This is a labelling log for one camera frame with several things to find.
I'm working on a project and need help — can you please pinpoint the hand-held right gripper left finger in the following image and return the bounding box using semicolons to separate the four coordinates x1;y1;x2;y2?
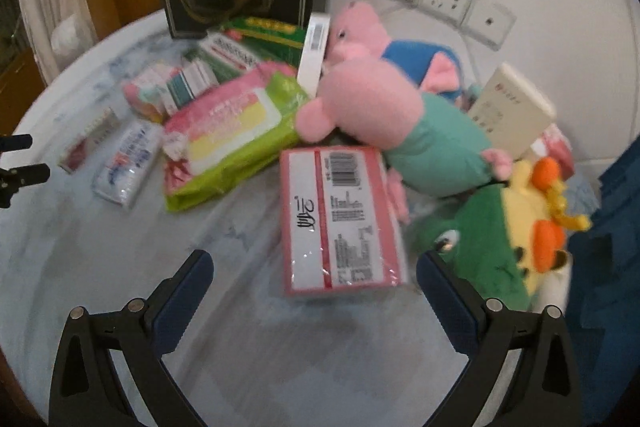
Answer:
47;249;216;427

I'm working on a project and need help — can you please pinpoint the blue white tissue packet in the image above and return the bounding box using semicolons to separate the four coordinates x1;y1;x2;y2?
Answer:
91;119;166;210

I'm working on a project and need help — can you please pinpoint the pink pig plush teal shirt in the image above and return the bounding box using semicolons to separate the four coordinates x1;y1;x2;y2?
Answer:
294;56;515;226

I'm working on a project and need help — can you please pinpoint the white wall plate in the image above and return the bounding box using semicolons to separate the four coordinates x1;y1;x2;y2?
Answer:
459;0;516;49

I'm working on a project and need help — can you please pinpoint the red white long box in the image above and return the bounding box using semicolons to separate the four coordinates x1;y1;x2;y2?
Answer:
57;106;121;174

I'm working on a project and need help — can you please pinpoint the small teal white box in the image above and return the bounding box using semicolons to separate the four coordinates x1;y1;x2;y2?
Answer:
164;59;221;116

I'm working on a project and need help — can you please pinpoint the green pink wet wipes pack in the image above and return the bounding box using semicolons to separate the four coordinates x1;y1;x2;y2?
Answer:
163;60;314;214

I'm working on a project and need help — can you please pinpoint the pink pig plush blue shirt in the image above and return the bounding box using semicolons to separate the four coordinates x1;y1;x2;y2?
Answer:
327;0;464;96

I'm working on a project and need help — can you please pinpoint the white slim box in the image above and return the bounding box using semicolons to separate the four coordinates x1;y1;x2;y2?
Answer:
296;12;331;100

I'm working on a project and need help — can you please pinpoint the pink open tissue pack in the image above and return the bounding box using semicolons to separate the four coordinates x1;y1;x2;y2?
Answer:
529;124;576;178

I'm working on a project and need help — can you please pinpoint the red green toothpaste box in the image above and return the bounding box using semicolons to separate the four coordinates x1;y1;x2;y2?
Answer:
197;31;261;80

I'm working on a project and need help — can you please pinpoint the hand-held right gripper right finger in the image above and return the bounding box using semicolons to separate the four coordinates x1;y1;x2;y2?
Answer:
416;251;584;427

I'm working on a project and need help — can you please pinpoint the green flat box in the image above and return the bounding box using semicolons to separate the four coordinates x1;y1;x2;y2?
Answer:
219;15;309;58

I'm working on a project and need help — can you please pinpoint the white plastic bag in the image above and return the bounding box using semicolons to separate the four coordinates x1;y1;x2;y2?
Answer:
49;11;99;68

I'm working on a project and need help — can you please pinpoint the white cardboard box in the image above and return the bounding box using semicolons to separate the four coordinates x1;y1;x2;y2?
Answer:
467;62;558;160

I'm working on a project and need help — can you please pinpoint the yellow duck green frog plush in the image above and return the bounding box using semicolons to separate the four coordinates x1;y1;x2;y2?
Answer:
414;156;594;313

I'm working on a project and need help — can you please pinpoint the blue plastic container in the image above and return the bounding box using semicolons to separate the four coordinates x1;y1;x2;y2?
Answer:
564;151;640;427

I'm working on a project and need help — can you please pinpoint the pink pack with white label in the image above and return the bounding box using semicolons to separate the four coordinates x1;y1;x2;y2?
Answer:
278;145;409;299

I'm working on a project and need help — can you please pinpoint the small pink tissue pack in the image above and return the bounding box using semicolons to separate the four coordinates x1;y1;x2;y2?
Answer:
122;62;179;116

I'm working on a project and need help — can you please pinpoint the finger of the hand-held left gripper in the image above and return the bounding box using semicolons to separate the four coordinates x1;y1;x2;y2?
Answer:
0;134;34;153
0;163;51;210

